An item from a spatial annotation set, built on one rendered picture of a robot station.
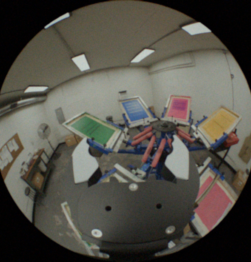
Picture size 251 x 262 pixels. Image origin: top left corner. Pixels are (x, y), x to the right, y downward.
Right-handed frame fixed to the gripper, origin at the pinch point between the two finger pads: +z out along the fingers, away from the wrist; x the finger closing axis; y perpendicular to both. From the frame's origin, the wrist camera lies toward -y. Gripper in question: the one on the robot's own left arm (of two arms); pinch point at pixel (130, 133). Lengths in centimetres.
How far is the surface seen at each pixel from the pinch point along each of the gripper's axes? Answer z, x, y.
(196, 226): -37, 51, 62
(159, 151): 49, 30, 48
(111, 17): 79, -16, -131
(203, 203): -18, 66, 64
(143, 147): 78, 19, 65
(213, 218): -43, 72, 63
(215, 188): -11, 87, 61
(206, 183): 2, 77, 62
